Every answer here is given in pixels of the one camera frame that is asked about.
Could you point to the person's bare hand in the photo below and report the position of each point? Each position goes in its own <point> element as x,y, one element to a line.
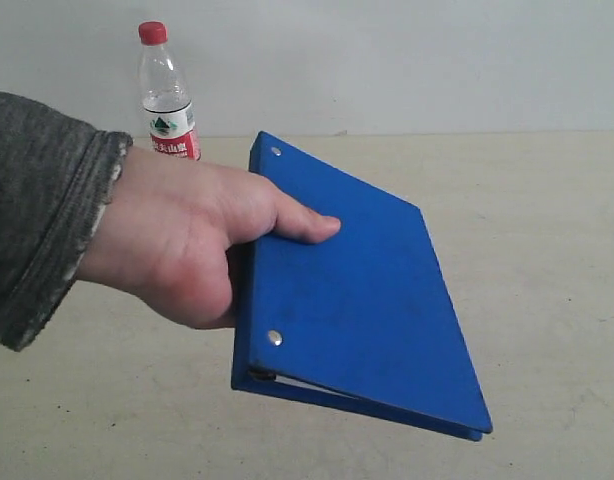
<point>172,232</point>

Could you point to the clear plastic water bottle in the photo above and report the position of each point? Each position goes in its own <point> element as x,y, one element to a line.
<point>165,99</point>

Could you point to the blue ring binder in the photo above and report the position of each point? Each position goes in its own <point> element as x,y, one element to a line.
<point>362,322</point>

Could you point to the grey sleeved forearm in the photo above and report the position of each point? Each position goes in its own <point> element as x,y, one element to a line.
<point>56,179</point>

